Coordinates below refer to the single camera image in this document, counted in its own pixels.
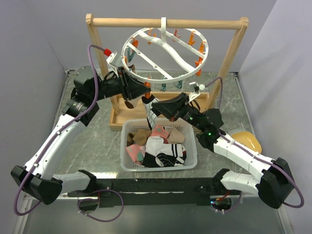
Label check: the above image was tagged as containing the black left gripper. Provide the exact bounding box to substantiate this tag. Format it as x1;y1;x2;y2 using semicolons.
91;66;151;101

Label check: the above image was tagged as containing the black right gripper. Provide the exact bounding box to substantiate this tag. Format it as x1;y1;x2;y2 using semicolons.
152;92;206;131

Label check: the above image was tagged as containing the cream brown ribbed sock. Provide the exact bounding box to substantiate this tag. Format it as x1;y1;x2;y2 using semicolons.
124;65;136;109

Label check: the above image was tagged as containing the black white striped sock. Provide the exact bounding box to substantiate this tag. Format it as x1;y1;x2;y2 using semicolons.
141;95;159;130

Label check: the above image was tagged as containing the orange clothes peg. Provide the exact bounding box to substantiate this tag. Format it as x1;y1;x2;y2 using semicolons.
141;82;153;104
195;58;203;67

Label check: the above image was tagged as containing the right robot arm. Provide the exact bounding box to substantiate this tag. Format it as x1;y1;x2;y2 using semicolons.
145;93;297;209

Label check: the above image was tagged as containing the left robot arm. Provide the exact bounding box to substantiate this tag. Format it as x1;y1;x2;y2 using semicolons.
11;66;151;205

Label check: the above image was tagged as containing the wooden hanger stand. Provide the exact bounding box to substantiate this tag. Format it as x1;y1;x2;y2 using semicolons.
85;13;249;132

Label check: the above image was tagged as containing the white round clip hanger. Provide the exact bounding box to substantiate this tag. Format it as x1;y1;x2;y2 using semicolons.
121;17;209;83

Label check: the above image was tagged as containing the teal right clothes peg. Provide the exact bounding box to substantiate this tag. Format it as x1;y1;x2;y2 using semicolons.
160;77;167;92

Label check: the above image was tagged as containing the teal clothes peg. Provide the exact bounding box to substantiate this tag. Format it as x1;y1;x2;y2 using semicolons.
160;77;167;92
127;48;136;62

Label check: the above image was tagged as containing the white plastic laundry basket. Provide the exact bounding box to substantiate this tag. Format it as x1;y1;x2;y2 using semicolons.
120;118;197;172

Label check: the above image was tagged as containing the teal far right peg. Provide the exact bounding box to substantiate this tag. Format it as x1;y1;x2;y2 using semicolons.
175;80;183;89

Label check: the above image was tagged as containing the beige folded sock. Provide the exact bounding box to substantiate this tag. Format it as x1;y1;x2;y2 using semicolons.
167;128;185;144

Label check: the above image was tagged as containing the tan brown sock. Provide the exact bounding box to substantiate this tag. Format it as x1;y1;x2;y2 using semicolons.
127;129;152;146

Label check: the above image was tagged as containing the white black sock in basket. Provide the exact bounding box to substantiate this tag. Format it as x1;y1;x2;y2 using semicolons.
141;136;187;168

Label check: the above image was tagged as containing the pink sock left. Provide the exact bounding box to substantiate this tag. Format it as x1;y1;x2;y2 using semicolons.
126;144;146;164

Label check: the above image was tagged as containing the yellow dish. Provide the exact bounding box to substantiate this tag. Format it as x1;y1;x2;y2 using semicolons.
229;129;262;153

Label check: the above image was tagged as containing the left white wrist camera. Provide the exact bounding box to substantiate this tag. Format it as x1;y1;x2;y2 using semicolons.
106;51;124;74

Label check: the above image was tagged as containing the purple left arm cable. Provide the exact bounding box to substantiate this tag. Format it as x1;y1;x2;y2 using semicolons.
13;44;124;222

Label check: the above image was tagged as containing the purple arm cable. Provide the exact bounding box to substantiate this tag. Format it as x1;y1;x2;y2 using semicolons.
204;77;305;215
13;44;124;222

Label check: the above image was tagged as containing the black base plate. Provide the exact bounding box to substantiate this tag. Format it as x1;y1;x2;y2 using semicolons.
68;177;228;208

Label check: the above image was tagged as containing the aluminium rail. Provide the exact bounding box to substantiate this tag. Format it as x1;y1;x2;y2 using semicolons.
23;177;283;200

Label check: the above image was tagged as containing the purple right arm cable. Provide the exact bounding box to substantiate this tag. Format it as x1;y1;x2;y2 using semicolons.
204;77;305;215

